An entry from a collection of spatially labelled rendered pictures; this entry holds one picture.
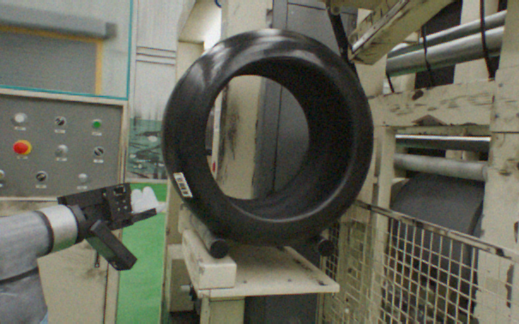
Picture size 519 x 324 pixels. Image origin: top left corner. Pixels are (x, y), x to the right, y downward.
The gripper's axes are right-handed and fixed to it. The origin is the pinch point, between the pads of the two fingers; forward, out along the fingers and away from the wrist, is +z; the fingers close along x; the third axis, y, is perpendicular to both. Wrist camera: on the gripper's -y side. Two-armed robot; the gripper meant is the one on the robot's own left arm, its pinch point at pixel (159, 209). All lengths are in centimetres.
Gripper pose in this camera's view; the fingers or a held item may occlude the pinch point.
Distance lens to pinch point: 89.9
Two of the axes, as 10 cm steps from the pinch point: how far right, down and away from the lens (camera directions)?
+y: -2.1, -9.8, -0.1
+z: 5.6, -1.3, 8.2
